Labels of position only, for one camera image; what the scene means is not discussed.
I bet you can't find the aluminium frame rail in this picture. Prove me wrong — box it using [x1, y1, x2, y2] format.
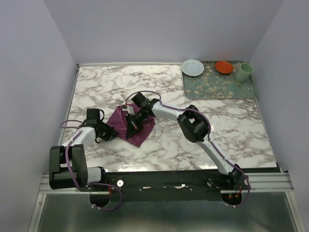
[38, 173, 294, 194]

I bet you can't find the purple cloth napkin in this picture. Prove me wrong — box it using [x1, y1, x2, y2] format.
[106, 106, 155, 147]

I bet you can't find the orange bowl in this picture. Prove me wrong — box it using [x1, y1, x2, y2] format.
[215, 60, 234, 74]

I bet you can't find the light blue plate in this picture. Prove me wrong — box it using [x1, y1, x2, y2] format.
[181, 59, 205, 77]

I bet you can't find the floral green tray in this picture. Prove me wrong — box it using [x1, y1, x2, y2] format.
[182, 60, 257, 100]

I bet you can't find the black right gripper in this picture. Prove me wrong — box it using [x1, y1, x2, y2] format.
[125, 109, 147, 140]

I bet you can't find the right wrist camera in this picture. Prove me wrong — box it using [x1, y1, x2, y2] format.
[122, 104, 135, 115]

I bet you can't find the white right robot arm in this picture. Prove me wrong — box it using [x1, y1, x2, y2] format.
[126, 91, 244, 189]

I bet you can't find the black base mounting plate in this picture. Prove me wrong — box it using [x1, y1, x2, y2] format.
[79, 169, 254, 203]

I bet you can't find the green cup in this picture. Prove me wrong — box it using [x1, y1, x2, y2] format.
[235, 63, 253, 83]

